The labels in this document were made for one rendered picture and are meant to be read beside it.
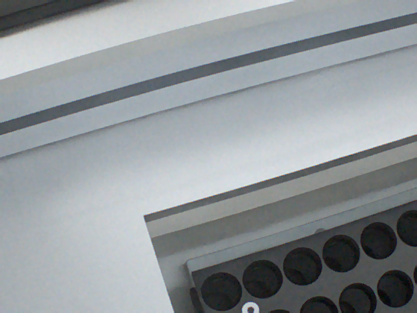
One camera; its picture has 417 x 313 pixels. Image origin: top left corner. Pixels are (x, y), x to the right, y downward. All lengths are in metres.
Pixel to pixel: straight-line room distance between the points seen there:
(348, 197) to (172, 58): 0.16
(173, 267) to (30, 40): 0.16
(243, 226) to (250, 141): 0.11
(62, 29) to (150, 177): 0.06
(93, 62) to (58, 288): 0.07
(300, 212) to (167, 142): 0.12
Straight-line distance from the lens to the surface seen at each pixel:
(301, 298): 0.29
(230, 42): 0.23
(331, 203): 0.37
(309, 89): 0.26
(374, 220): 0.30
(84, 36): 0.22
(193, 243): 0.36
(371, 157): 0.27
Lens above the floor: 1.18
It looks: 70 degrees down
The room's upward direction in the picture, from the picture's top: 5 degrees clockwise
